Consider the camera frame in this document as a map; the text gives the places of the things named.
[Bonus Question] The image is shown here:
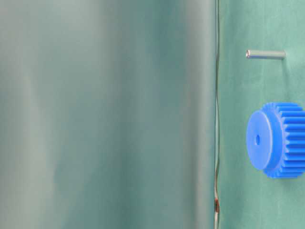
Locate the blue plastic gear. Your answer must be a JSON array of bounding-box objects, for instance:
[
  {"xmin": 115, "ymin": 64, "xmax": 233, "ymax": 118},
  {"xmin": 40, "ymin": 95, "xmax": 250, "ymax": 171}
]
[{"xmin": 246, "ymin": 103, "xmax": 305, "ymax": 178}]

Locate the small metal shaft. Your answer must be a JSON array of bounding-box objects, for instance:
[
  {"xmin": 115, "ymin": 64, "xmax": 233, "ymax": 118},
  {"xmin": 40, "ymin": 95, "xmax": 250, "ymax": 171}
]
[{"xmin": 246, "ymin": 50, "xmax": 286, "ymax": 60}]

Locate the green table cloth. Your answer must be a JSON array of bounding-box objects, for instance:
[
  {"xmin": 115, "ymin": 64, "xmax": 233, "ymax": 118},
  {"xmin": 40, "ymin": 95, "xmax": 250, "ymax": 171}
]
[{"xmin": 217, "ymin": 0, "xmax": 305, "ymax": 229}]

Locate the thin grey wire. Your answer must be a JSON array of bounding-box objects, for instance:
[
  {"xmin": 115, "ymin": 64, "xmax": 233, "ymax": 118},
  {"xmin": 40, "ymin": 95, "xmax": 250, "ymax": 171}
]
[{"xmin": 213, "ymin": 0, "xmax": 221, "ymax": 229}]

